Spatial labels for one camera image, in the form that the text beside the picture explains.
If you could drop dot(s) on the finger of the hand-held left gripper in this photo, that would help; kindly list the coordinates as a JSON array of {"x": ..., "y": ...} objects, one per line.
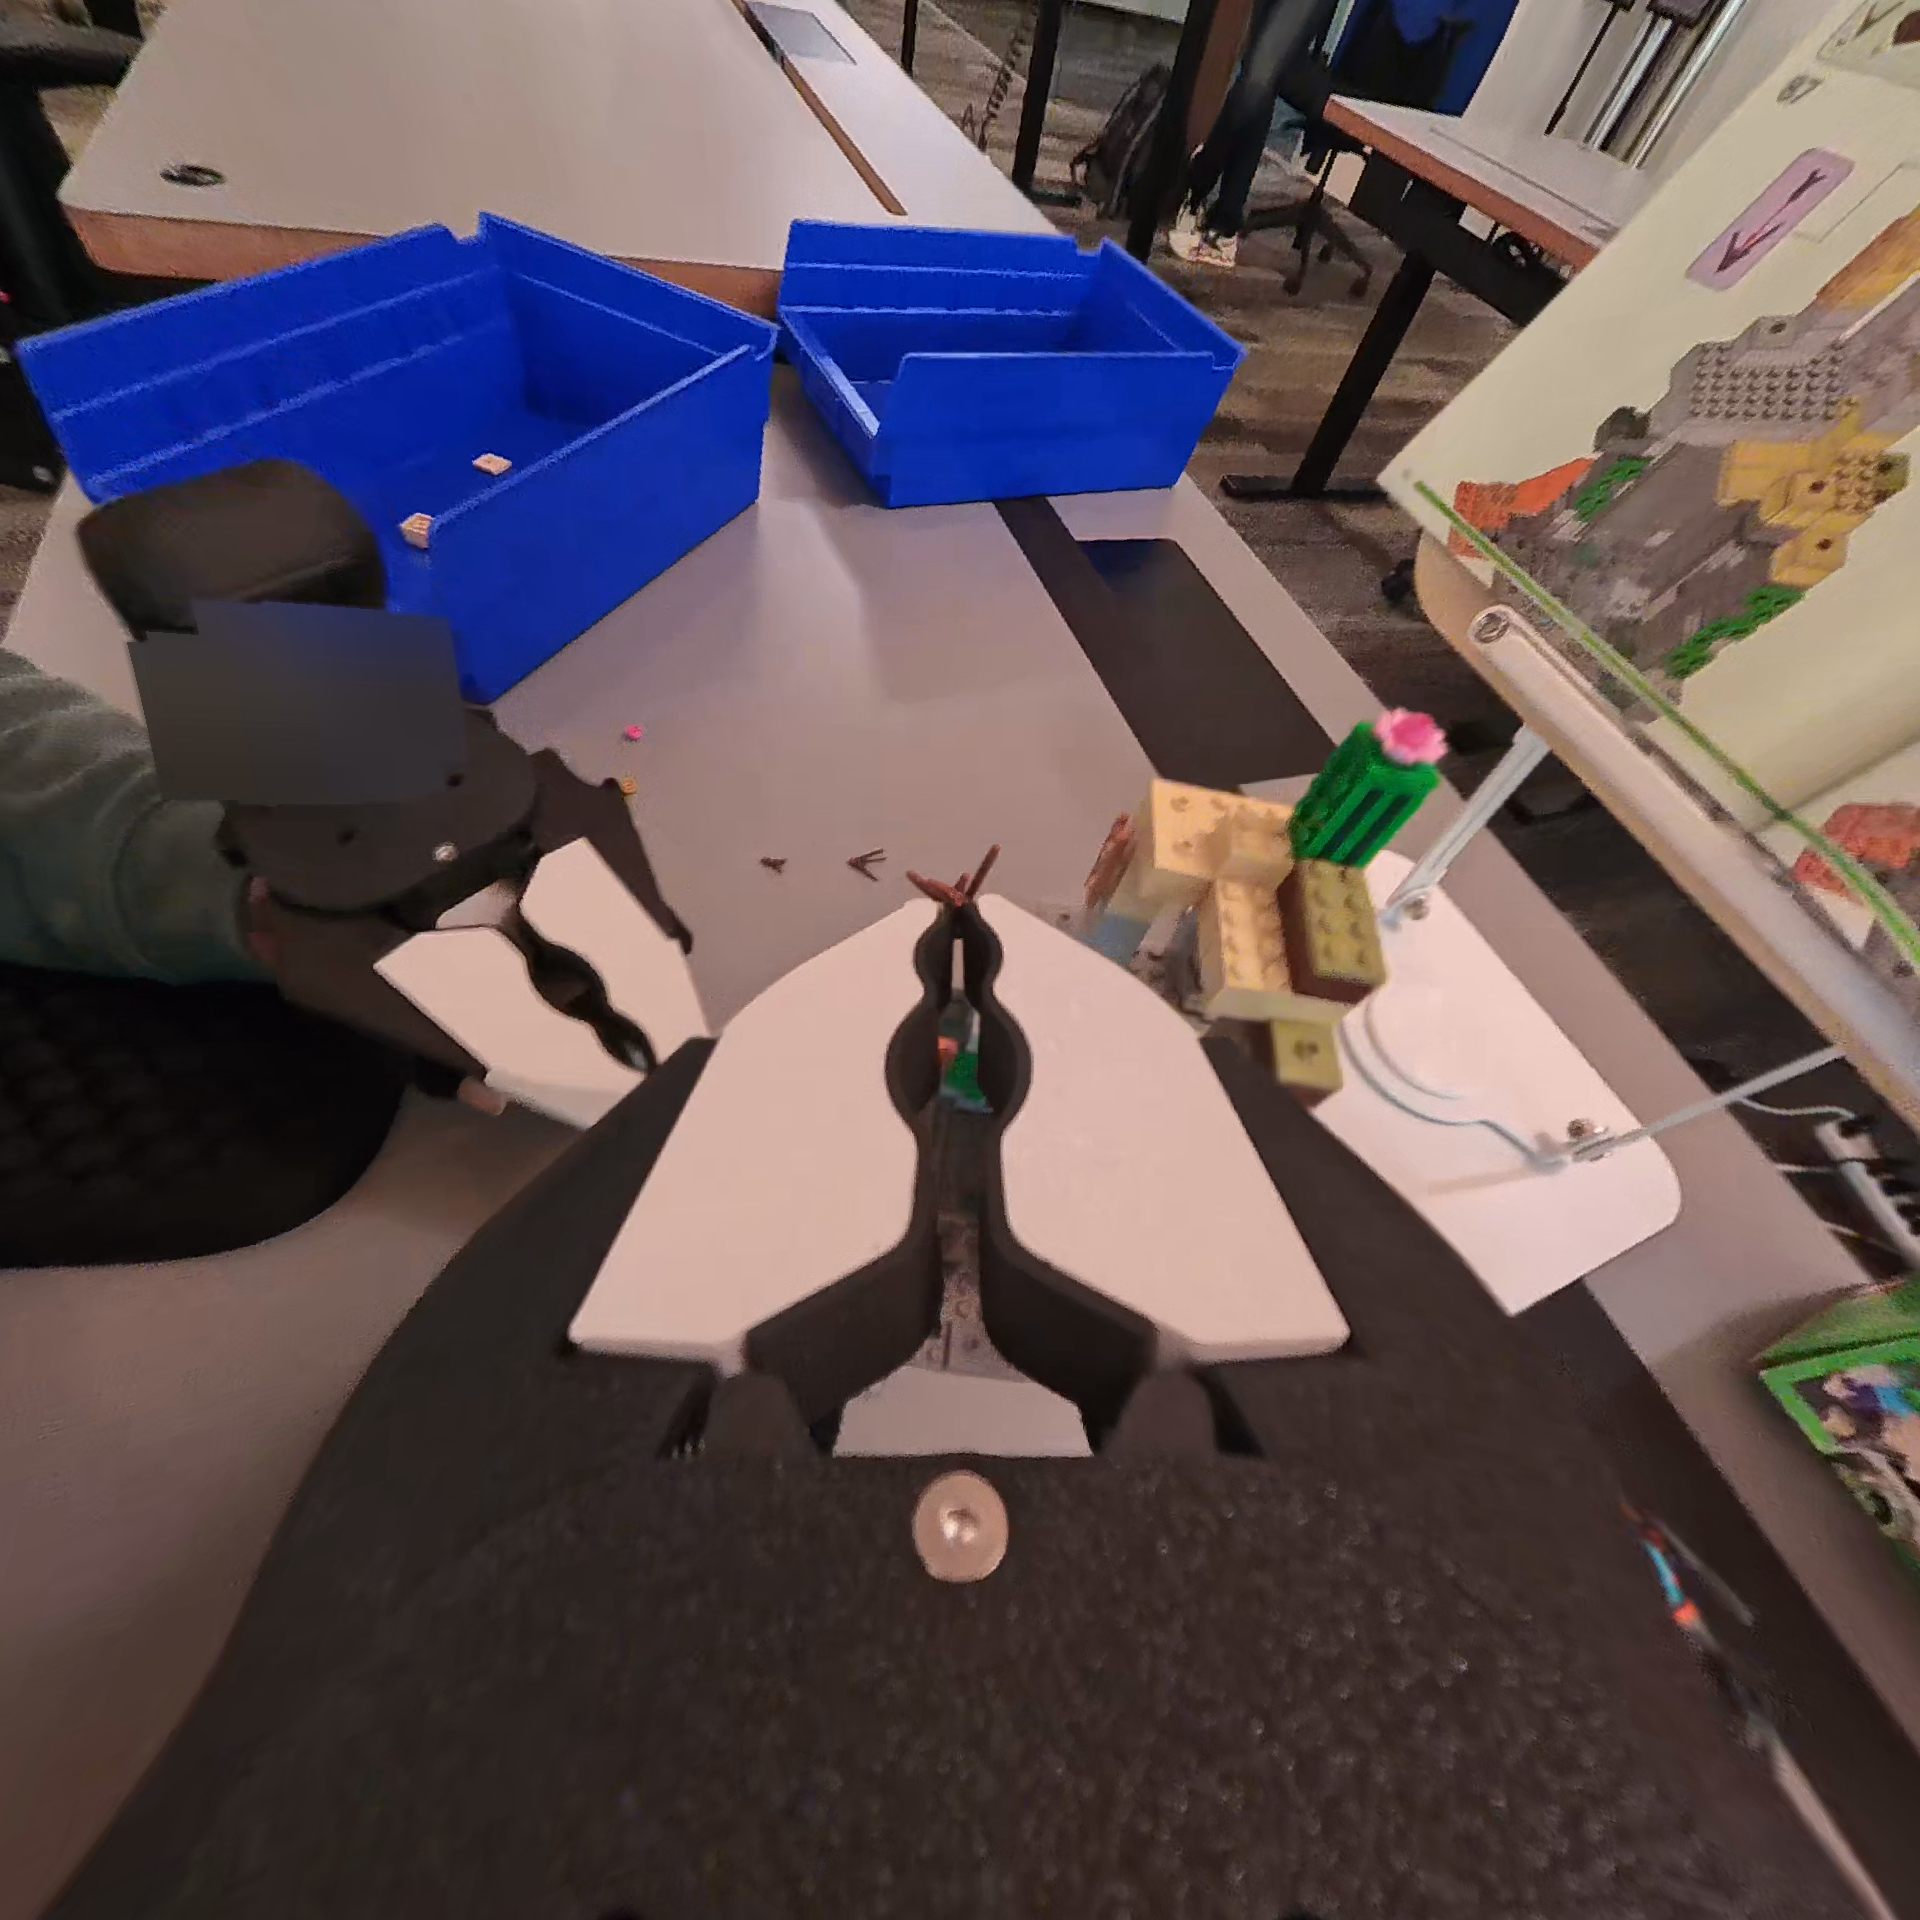
[
  {"x": 638, "y": 974},
  {"x": 452, "y": 990}
]

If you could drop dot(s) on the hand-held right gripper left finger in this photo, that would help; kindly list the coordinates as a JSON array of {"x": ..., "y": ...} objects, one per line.
[{"x": 796, "y": 1171}]

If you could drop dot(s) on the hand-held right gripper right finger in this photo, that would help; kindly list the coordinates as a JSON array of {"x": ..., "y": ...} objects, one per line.
[{"x": 1156, "y": 1155}]

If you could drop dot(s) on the toy brick build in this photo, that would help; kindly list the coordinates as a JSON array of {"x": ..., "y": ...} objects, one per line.
[{"x": 1214, "y": 840}]

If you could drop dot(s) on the brown toy twig piece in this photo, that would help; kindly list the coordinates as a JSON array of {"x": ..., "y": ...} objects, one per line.
[{"x": 954, "y": 885}]

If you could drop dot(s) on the person's left forearm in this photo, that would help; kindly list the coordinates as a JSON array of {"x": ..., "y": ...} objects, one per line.
[{"x": 90, "y": 855}]

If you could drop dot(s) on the grey desk with black legs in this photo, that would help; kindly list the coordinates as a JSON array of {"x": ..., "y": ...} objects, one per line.
[{"x": 1500, "y": 166}]

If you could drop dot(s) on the person's left hand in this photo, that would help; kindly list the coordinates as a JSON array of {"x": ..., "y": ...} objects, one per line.
[{"x": 324, "y": 960}]

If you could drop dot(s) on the clear acrylic booklet stand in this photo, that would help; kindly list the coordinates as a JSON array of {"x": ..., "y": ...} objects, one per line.
[{"x": 1500, "y": 1171}]

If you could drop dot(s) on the large blue plastic bin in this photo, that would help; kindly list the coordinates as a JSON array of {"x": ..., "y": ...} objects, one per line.
[{"x": 629, "y": 436}]

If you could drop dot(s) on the white power strip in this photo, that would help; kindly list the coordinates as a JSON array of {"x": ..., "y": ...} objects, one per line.
[{"x": 1874, "y": 1184}]

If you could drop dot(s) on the grey wood-edged table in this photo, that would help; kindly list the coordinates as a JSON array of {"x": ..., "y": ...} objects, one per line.
[{"x": 452, "y": 106}]

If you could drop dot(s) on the printed toy brick box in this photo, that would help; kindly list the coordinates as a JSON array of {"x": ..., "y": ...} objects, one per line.
[{"x": 1852, "y": 1395}]

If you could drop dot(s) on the black office chair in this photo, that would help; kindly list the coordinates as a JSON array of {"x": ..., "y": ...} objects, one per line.
[{"x": 45, "y": 76}]

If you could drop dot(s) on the toy brick instruction booklet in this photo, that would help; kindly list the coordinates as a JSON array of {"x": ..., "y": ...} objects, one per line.
[{"x": 1724, "y": 452}]

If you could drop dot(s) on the black backpack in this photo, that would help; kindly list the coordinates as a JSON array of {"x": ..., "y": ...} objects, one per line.
[{"x": 1125, "y": 143}]

